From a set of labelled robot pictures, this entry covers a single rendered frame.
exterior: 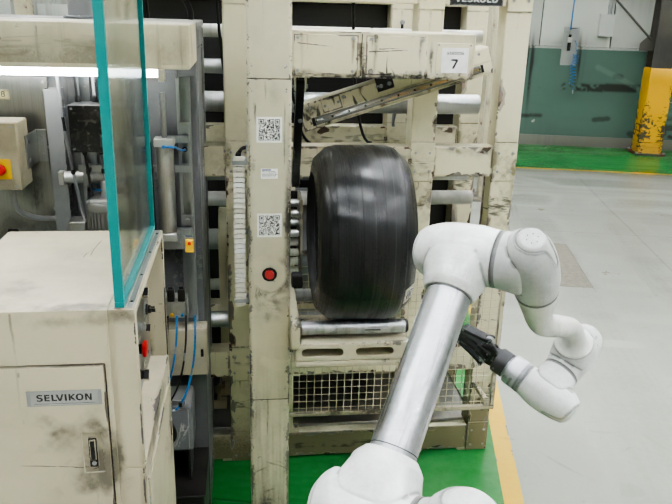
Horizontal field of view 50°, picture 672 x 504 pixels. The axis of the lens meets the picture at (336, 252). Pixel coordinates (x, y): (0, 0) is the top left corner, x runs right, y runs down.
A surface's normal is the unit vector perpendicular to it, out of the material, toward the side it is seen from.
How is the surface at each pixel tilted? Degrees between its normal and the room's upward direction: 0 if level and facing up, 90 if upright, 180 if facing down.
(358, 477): 40
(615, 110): 90
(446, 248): 50
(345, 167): 30
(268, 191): 90
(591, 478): 0
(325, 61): 90
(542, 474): 0
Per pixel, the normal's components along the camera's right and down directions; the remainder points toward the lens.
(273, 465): 0.12, 0.32
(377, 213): 0.12, -0.17
